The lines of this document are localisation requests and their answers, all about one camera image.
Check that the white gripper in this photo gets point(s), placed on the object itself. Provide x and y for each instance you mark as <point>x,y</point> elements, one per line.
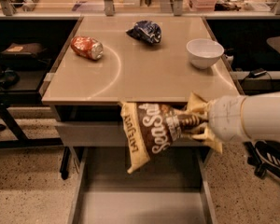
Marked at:
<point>226,118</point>

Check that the brown sea salt chip bag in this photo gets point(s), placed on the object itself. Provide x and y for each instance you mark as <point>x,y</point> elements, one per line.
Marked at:
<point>152,128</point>

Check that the open grey middle drawer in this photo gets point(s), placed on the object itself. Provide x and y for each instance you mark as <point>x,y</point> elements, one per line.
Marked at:
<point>171,189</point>

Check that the crumpled blue chip bag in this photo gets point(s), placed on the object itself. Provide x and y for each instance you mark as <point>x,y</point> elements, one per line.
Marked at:
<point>147,31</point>

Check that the grey drawer cabinet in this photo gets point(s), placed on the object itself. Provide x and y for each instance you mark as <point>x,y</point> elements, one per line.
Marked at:
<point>84,95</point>

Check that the white ceramic bowl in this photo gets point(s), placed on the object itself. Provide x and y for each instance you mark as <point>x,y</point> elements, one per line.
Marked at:
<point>203,52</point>

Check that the black sneaker with white stripes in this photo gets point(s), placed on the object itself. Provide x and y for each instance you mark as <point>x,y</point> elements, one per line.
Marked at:
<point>268,154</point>

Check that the black power adapter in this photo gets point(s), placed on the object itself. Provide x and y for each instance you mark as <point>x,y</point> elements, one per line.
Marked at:
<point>257,73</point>

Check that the crushed red soda can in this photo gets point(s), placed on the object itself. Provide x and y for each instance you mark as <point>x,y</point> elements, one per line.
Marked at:
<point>87,47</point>

